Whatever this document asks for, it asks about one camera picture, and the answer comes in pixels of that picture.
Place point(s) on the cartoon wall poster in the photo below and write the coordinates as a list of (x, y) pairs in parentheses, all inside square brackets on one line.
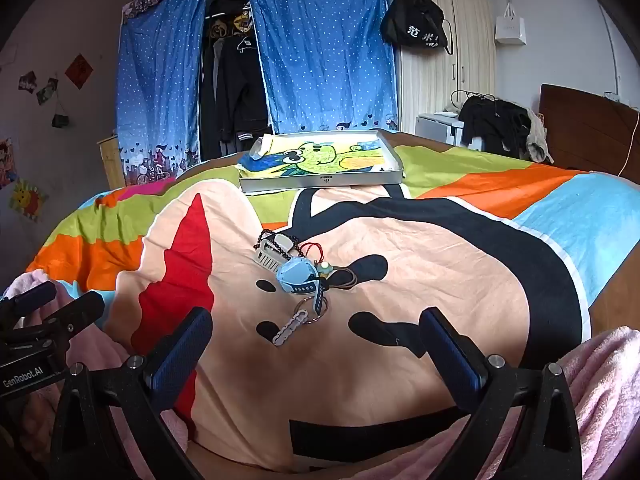
[(6, 160)]

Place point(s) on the white paper bag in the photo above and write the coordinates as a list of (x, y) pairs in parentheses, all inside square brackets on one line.
[(510, 27)]

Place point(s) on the black bag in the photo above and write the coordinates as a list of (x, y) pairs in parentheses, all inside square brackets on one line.
[(415, 20)]

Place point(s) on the red wall sticker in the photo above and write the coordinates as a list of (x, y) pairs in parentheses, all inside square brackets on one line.
[(80, 71)]

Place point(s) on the white hair clip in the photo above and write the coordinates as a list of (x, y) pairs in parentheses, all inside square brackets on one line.
[(272, 253)]

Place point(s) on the small white cabinet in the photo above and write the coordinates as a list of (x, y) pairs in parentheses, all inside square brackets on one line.
[(437, 127)]

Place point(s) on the pink fleece blanket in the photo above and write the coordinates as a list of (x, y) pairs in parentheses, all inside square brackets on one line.
[(610, 385)]

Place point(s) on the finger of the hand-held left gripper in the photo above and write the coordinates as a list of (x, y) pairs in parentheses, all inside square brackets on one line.
[(75, 310), (30, 297)]

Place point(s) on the beige cloth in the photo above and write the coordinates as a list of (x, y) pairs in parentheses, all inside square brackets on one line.
[(537, 137)]

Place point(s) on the blue wrist watch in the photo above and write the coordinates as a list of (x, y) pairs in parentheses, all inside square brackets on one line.
[(295, 272)]

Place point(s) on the hanging dark clothes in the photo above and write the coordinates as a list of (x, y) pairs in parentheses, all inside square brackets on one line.
[(235, 85)]

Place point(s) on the pile of black clothes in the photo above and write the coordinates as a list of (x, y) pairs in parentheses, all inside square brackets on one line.
[(495, 120)]

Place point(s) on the brown wooden headboard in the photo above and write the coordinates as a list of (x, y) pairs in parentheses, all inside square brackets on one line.
[(585, 130)]

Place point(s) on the small green hanging bag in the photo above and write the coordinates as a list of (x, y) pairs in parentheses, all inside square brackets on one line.
[(61, 120)]

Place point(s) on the dinosaur drawing paper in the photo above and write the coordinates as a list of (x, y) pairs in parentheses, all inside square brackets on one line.
[(340, 157)]

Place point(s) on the white wardrobe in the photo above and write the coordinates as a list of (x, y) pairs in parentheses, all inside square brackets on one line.
[(470, 60)]

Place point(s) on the colourful printed blanket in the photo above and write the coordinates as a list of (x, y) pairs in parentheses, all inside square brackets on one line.
[(450, 270)]

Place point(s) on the blue dotted curtain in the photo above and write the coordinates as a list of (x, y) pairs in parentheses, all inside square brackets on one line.
[(320, 50), (155, 85)]

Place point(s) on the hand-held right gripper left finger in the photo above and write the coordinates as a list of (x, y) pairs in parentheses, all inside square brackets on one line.
[(182, 355)]

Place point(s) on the thin brown loop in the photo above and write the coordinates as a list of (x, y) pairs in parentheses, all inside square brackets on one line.
[(350, 280)]

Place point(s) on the wall photo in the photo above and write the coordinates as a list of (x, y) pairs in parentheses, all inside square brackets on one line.
[(47, 91), (27, 81)]

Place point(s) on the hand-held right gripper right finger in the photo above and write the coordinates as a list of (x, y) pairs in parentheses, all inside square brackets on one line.
[(447, 360)]

